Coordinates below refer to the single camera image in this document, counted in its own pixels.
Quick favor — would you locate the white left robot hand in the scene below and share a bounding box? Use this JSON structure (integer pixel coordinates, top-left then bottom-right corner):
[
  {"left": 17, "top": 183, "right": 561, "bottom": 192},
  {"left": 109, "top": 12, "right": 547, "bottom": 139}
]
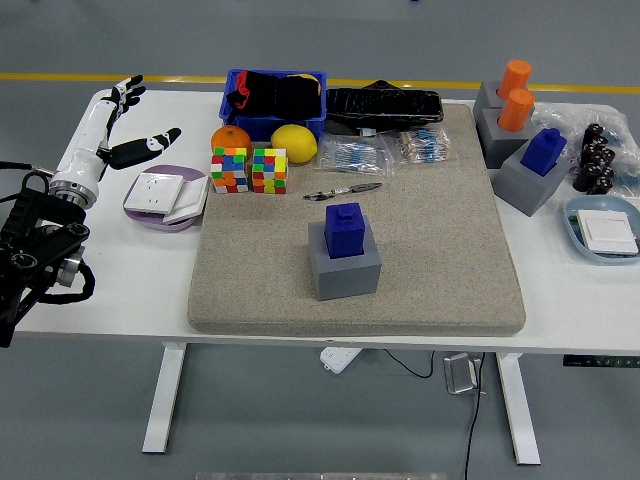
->
[{"left": 51, "top": 74, "right": 183, "bottom": 190}]

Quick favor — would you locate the blue square seal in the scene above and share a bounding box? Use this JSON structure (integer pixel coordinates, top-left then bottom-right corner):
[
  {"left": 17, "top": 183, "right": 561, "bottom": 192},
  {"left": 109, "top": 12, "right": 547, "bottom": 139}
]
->
[
  {"left": 324, "top": 202, "right": 368, "bottom": 260},
  {"left": 519, "top": 127, "right": 568, "bottom": 177}
]

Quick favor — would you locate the grey seal holder block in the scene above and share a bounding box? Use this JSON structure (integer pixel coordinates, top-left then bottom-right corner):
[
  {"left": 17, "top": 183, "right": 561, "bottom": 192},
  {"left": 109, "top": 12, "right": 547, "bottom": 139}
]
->
[
  {"left": 472, "top": 79, "right": 506, "bottom": 114},
  {"left": 307, "top": 214, "right": 383, "bottom": 302},
  {"left": 479, "top": 105, "right": 536, "bottom": 170},
  {"left": 492, "top": 144, "right": 571, "bottom": 218}
]

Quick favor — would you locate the orange cylinder seal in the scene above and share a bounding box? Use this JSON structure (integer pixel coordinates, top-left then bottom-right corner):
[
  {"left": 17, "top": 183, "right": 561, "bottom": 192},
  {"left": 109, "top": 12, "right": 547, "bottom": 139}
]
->
[
  {"left": 495, "top": 59, "right": 533, "bottom": 100},
  {"left": 497, "top": 88, "right": 536, "bottom": 133}
]

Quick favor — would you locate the purple plate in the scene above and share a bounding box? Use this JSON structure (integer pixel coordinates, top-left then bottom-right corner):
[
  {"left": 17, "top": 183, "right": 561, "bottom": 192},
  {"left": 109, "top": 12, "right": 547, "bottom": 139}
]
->
[{"left": 122, "top": 164, "right": 209, "bottom": 232}]

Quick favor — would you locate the orange fruit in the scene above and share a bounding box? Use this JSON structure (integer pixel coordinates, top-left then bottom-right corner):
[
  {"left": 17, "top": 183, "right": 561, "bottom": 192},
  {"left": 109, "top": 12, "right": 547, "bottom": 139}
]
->
[{"left": 210, "top": 125, "right": 252, "bottom": 154}]

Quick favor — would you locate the colourful puzzle cube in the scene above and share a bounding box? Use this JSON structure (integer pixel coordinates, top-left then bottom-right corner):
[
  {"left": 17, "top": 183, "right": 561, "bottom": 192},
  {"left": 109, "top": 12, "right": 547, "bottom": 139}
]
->
[
  {"left": 251, "top": 147, "right": 290, "bottom": 195},
  {"left": 210, "top": 146, "right": 250, "bottom": 195}
]

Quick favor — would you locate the blue plastic bin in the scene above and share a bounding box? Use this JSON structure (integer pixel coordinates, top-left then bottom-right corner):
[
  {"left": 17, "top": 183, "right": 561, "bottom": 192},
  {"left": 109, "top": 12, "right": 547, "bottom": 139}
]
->
[{"left": 218, "top": 68, "right": 328, "bottom": 143}]

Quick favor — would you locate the black cloth with red trim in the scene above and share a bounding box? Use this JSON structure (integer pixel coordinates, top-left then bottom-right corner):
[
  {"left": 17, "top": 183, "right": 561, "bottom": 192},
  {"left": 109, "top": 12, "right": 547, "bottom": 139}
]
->
[{"left": 225, "top": 70, "right": 322, "bottom": 121}]

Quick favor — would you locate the yellow lemon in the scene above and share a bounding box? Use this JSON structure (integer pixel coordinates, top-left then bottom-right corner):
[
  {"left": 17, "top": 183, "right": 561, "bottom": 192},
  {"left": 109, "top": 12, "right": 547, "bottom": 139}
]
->
[{"left": 270, "top": 124, "right": 320, "bottom": 165}]

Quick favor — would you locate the clear bag of resistors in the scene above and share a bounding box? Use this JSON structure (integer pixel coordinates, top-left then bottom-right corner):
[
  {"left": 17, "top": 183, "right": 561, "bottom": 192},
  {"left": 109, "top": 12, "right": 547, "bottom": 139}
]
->
[
  {"left": 392, "top": 127, "right": 459, "bottom": 166},
  {"left": 315, "top": 133, "right": 396, "bottom": 177}
]

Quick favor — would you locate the white table leg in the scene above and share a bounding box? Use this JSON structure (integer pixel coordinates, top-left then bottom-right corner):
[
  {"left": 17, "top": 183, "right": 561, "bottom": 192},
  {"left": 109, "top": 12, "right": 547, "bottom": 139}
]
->
[
  {"left": 141, "top": 344, "right": 187, "bottom": 455},
  {"left": 496, "top": 352, "right": 542, "bottom": 466}
]

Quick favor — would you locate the black plastic-wrapped bar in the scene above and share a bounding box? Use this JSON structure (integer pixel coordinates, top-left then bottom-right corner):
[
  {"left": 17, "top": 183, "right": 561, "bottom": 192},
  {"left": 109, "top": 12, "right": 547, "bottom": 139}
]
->
[{"left": 324, "top": 79, "right": 445, "bottom": 132}]

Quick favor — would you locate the white power strip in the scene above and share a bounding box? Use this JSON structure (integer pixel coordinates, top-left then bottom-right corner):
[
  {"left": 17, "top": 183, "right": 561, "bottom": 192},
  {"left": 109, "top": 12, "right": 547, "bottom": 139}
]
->
[{"left": 319, "top": 345, "right": 363, "bottom": 374}]

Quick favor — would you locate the grey-brown mat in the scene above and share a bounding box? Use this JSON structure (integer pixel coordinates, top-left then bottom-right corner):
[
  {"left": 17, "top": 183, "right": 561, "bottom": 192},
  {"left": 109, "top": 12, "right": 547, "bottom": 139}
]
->
[{"left": 187, "top": 103, "right": 527, "bottom": 337}]

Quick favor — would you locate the silver metal pedal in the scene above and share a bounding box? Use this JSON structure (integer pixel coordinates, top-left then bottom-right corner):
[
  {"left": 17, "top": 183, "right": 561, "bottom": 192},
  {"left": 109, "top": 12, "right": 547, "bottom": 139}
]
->
[{"left": 443, "top": 352, "right": 484, "bottom": 396}]

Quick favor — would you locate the clear bag of blue parts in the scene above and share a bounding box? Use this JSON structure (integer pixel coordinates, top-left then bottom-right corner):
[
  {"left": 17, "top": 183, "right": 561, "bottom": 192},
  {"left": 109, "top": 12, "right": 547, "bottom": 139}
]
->
[{"left": 530, "top": 102, "right": 640, "bottom": 196}]

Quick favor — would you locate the light blue tray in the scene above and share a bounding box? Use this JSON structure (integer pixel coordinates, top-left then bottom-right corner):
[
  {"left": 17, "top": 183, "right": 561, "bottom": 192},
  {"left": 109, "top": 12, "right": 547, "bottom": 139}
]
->
[{"left": 562, "top": 194, "right": 640, "bottom": 265}]

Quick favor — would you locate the black table control panel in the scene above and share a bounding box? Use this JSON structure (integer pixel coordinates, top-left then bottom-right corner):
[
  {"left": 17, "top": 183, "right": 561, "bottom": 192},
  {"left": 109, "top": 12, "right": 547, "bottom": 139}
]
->
[{"left": 562, "top": 354, "right": 640, "bottom": 369}]

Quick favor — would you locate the white wall socket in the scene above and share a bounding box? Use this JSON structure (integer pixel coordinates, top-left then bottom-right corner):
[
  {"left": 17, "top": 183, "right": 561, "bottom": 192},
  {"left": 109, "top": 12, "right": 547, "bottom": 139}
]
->
[{"left": 123, "top": 172, "right": 185, "bottom": 215}]

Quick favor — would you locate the white switch panel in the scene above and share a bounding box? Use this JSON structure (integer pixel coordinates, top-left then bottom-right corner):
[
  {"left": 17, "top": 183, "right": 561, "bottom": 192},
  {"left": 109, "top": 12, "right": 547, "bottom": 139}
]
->
[
  {"left": 575, "top": 209, "right": 640, "bottom": 256},
  {"left": 162, "top": 177, "right": 210, "bottom": 225}
]

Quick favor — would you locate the black floor cable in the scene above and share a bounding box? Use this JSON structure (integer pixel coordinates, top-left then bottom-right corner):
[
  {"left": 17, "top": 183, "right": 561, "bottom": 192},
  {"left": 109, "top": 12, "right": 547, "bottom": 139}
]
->
[
  {"left": 382, "top": 348, "right": 436, "bottom": 379},
  {"left": 463, "top": 352, "right": 489, "bottom": 480}
]

